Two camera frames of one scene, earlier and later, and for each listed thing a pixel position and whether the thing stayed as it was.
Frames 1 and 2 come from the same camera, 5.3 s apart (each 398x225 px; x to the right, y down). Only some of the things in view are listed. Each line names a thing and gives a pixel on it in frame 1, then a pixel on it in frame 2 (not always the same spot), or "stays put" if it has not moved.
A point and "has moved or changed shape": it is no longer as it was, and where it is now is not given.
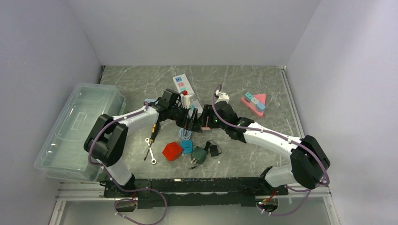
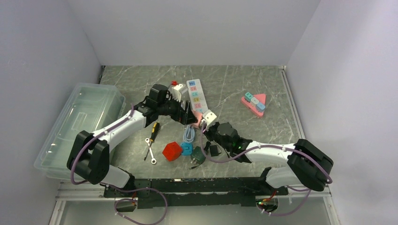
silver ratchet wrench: (153, 161) stays put
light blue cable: (184, 134) has moved or changed shape
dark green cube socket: (198, 155) stays put
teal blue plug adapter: (187, 146) stays put
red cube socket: (172, 151) stays put
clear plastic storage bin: (64, 156) stays put
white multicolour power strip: (183, 85) -> (197, 101)
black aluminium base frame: (192, 192) stays put
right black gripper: (208, 111) -> (207, 132)
